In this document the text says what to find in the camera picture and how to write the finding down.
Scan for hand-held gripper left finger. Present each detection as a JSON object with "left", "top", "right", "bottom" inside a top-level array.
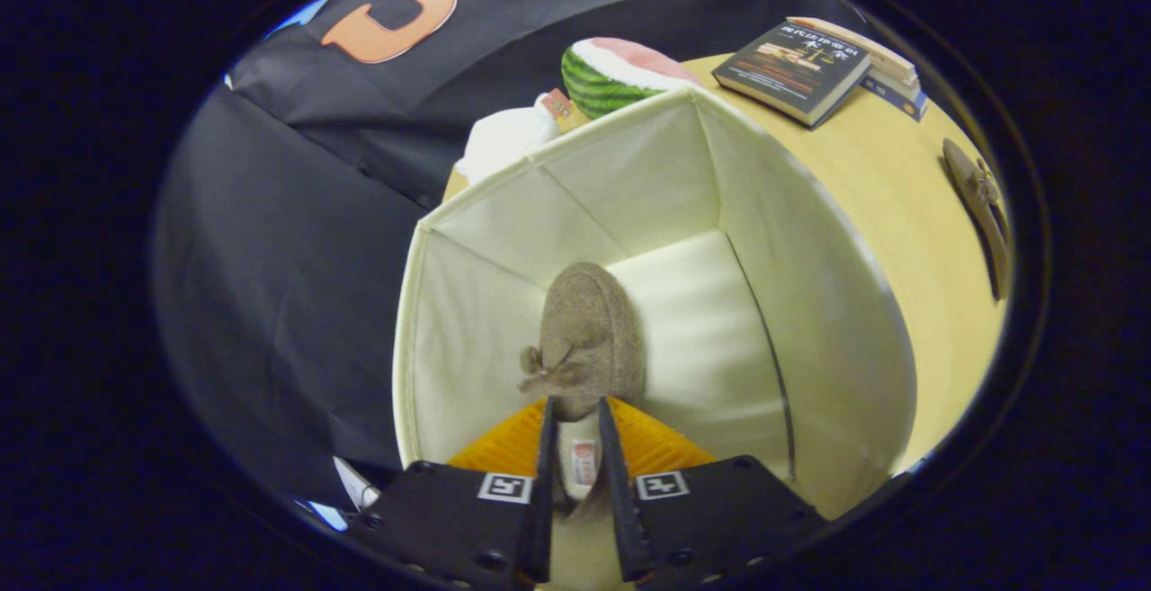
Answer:
[{"left": 346, "top": 396, "right": 558, "bottom": 588}]

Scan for watermelon slice plush toy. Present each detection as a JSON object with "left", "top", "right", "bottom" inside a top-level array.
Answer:
[{"left": 561, "top": 37, "right": 702, "bottom": 121}]

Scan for cream fabric storage box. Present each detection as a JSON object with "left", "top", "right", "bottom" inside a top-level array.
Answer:
[{"left": 393, "top": 87, "right": 918, "bottom": 520}]

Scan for brown suede shoe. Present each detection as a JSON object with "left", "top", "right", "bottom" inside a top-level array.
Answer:
[
  {"left": 942, "top": 139, "right": 1013, "bottom": 301},
  {"left": 519, "top": 263, "right": 646, "bottom": 591}
]

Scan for blue book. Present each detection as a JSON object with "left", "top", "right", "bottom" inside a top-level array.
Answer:
[{"left": 859, "top": 74, "right": 929, "bottom": 121}]

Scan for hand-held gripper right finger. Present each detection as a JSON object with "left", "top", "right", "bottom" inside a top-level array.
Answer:
[{"left": 596, "top": 396, "right": 828, "bottom": 588}]

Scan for black book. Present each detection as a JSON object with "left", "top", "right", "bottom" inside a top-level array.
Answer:
[{"left": 712, "top": 22, "right": 871, "bottom": 130}]

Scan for white plush toy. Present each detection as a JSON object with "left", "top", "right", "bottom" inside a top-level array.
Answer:
[{"left": 454, "top": 92, "right": 576, "bottom": 185}]

